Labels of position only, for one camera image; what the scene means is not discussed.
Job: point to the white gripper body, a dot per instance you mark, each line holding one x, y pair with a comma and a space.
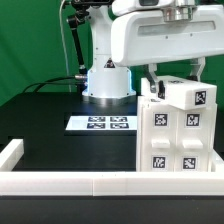
143, 37

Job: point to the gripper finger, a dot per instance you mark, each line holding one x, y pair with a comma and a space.
198, 65
156, 86

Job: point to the small white cabinet top block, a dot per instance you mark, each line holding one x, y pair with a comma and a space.
182, 93

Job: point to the white cabinet body box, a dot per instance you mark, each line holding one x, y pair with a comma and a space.
144, 103

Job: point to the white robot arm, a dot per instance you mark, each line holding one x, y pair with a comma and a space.
105, 80

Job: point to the white base tag plate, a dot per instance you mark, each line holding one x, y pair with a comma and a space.
108, 123

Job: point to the white U-shaped obstacle fence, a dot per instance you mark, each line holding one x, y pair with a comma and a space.
105, 183

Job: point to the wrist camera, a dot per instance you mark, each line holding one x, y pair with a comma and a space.
120, 7

